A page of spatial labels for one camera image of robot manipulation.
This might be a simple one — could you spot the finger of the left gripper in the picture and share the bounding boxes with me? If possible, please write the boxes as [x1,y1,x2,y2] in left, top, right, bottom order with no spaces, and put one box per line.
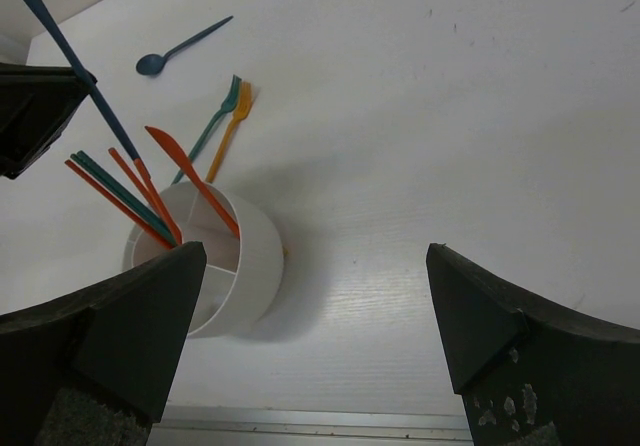
[0,63,89,180]

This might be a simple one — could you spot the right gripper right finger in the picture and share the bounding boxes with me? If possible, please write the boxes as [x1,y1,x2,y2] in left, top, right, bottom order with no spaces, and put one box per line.
[426,243,639,445]

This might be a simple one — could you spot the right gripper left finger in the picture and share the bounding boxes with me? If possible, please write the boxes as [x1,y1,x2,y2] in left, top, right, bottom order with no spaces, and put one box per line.
[1,242,206,445]

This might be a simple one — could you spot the dark blue plastic spoon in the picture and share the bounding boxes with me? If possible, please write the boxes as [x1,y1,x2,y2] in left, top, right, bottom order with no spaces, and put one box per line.
[135,15,234,76]

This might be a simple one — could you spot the dark blue plastic knife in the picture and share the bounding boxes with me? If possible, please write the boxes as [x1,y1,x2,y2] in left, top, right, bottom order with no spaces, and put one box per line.
[23,0,140,161]

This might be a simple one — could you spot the orange plastic knife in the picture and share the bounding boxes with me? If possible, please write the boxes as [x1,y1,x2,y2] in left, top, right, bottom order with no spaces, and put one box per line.
[144,126,240,238]

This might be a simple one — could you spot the teal plastic fork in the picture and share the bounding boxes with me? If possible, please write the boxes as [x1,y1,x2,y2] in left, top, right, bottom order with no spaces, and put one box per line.
[188,75,242,163]

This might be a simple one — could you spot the orange-yellow plastic fork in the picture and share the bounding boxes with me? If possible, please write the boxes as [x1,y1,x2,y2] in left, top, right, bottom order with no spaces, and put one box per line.
[205,81,253,183]

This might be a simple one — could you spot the white divided round container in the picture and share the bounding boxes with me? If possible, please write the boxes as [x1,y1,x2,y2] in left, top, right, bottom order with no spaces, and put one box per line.
[123,181,286,340]

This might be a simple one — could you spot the aluminium frame rail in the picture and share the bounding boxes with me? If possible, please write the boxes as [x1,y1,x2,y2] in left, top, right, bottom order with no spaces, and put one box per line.
[148,406,473,445]

